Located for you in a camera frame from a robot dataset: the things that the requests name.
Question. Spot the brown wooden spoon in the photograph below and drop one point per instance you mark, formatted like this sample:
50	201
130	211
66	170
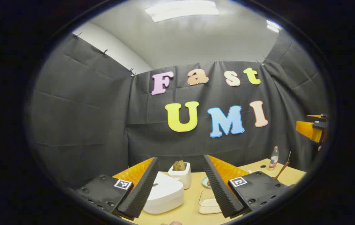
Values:
282	170

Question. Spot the clear plastic water bottle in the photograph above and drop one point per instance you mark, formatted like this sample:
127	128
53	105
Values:
273	159

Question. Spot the light green plate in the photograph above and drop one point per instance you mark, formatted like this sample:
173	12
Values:
205	182

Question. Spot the black backdrop cloth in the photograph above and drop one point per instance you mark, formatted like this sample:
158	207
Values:
87	109

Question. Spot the clear glass dish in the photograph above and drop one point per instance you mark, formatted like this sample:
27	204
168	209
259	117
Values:
207	195

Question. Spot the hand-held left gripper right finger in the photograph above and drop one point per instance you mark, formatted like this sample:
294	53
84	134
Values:
219	190

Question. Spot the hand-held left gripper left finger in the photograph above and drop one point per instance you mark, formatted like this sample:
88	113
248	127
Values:
143	190

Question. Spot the brown toast slice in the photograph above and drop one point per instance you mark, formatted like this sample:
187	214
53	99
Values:
182	165
176	166

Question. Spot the white toaster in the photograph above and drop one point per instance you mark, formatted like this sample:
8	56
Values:
182	178

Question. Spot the white rice cooker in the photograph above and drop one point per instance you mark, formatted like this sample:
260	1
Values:
165	193

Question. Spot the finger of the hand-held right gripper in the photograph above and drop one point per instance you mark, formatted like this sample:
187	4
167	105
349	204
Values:
305	128

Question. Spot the small ceiling light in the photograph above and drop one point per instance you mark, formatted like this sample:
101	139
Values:
273	26

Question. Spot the long ceiling light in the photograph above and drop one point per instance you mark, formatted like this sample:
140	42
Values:
182	9

